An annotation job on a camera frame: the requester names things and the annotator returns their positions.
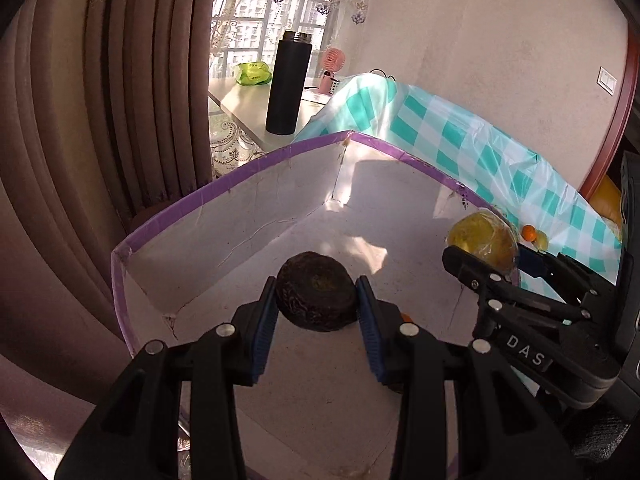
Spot brown pleated curtain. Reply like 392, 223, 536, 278
0, 0, 217, 376

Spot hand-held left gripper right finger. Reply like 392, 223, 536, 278
354, 275, 586, 480

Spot dark wrinkled fruit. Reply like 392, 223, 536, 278
275, 251, 360, 332

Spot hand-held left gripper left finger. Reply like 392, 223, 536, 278
54, 276, 278, 480

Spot yellow rounded object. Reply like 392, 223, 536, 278
590, 175, 624, 227

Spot black thermos bottle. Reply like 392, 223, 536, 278
265, 30, 313, 135

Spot pink desk fan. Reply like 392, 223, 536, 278
317, 47, 347, 95

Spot white light switch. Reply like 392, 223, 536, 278
596, 66, 619, 96

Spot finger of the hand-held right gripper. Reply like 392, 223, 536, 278
441, 245, 593, 328
517, 245, 617, 306

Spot white desk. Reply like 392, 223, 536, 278
207, 76, 341, 153

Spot green plastic bag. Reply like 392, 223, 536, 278
236, 61, 273, 86

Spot teal white checkered tablecloth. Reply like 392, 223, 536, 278
295, 74, 623, 291

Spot purple-edged cardboard box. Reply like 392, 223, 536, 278
110, 130, 523, 480

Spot brown wooden door frame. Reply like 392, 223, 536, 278
580, 50, 640, 201

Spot net-wrapped yellow fruit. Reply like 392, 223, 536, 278
446, 211, 521, 276

